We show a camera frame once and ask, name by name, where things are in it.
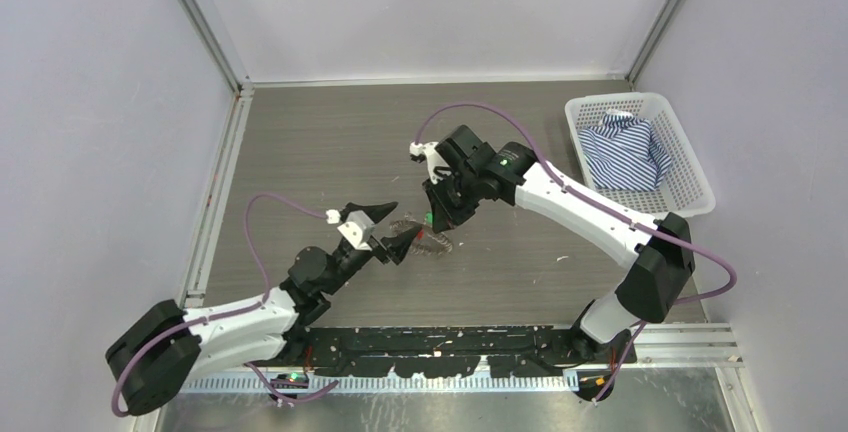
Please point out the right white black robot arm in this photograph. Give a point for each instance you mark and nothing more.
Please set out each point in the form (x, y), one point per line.
(656, 268)

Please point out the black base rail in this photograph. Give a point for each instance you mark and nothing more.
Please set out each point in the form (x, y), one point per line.
(443, 352)

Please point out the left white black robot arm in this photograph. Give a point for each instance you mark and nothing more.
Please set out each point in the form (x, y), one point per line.
(169, 346)

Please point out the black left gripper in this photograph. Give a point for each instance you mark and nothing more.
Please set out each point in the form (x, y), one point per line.
(394, 246)

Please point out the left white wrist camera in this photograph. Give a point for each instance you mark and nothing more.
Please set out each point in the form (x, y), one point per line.
(358, 229)

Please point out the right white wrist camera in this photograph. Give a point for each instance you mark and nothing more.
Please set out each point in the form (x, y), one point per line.
(427, 153)

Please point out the blue striped shirt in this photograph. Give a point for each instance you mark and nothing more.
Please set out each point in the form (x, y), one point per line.
(623, 153)

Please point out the white plastic basket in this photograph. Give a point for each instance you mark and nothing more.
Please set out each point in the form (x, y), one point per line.
(685, 191)

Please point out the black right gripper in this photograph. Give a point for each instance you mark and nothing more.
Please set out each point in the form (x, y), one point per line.
(445, 215)

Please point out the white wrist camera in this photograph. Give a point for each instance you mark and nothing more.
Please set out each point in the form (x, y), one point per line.
(358, 229)
(427, 153)

